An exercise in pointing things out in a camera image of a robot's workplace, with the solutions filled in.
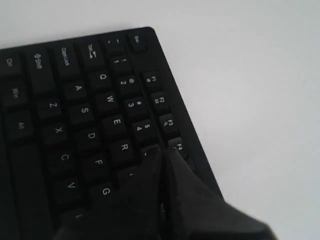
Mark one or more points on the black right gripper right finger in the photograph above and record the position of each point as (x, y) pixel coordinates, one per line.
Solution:
(199, 213)

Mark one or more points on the black acer keyboard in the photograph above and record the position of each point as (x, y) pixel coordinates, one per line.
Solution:
(77, 117)

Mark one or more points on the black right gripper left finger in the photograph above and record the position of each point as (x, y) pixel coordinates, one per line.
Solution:
(130, 213)

